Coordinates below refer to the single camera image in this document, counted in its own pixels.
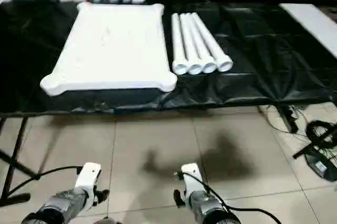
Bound white plastic table leg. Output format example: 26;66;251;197
191;12;234;73
186;13;219;74
171;13;190;75
179;13;204;75

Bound black power adapter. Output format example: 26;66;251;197
305;150;337;182

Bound black plastic mat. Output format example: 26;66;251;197
0;0;337;116

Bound white flat board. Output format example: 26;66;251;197
279;3;337;59

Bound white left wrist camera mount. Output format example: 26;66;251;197
75;162;102;206

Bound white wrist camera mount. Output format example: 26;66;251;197
181;163;203;203
75;162;102;206

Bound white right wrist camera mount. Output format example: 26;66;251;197
181;163;203;203

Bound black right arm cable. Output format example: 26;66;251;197
173;171;282;224

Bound black folding table frame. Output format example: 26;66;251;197
0;115;40;206

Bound black floor cable bundle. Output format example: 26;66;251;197
259;104;337;154

